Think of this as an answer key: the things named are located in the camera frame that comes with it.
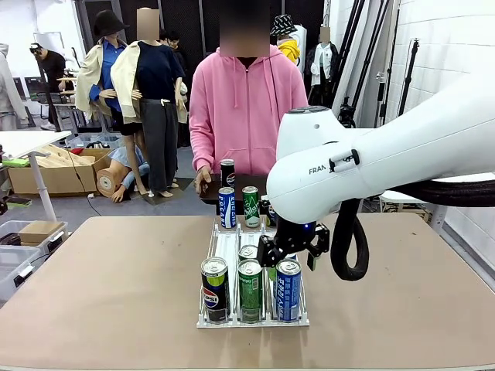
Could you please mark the brown cardboard box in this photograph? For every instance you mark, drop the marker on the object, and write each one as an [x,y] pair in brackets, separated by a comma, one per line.
[50,179]

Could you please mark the green Chilsung display can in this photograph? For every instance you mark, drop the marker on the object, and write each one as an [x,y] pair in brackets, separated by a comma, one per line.
[251,208]

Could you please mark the clear plastic storage bin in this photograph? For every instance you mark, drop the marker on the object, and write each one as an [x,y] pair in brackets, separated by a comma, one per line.
[7,232]
[15,270]

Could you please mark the person in black clothes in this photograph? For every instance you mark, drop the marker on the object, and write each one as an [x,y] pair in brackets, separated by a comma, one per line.
[52,77]

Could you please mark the mannequin torso in blue shirt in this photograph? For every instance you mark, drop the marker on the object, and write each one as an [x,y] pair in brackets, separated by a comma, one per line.
[123,170]

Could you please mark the clear acrylic can rack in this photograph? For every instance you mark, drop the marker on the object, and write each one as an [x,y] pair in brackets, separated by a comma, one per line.
[226,243]

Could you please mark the black folded stand poles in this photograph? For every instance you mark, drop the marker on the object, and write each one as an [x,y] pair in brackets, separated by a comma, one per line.
[359,58]

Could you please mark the white height-adjustable desk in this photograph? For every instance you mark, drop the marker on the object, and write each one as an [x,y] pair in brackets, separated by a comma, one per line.
[27,141]

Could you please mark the tall black tripod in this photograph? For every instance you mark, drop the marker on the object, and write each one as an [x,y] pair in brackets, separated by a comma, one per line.
[408,85]

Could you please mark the white board on stand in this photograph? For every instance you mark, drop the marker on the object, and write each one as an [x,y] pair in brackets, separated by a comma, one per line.
[50,38]

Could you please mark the grey floor bins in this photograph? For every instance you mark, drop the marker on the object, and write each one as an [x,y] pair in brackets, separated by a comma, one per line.
[96,140]

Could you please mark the green flat item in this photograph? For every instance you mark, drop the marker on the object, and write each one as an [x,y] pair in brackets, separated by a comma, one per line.
[15,162]

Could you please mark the green soda can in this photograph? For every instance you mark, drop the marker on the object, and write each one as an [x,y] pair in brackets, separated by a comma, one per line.
[247,252]
[250,293]

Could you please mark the mannequin with black hat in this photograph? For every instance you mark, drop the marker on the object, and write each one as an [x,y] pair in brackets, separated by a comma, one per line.
[104,58]

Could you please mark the person's right forearm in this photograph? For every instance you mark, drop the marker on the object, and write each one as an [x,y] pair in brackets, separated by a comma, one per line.
[201,150]

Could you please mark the blue Pocari display can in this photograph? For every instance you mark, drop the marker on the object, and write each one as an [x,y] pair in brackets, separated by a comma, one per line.
[227,208]

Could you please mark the small flat cardboard box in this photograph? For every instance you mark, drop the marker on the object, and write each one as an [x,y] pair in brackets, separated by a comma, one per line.
[40,230]

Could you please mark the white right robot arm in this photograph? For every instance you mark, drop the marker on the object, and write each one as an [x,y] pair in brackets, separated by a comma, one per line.
[386,162]

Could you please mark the person in pink hoodie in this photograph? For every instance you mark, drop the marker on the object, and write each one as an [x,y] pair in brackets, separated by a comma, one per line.
[247,116]

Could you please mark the mannequin in grey hoodie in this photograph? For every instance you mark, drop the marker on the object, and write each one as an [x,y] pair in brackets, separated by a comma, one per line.
[7,89]

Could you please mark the person's right hand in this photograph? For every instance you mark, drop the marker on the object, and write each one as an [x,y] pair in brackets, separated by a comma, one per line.
[203,178]

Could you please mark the mannequin with yellow hoodie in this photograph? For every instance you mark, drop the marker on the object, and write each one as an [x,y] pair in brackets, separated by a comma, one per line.
[290,46]

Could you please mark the mannequin in navy top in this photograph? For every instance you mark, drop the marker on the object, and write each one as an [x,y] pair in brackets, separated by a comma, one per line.
[158,116]

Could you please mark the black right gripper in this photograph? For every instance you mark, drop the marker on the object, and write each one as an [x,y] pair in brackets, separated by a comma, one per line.
[295,235]

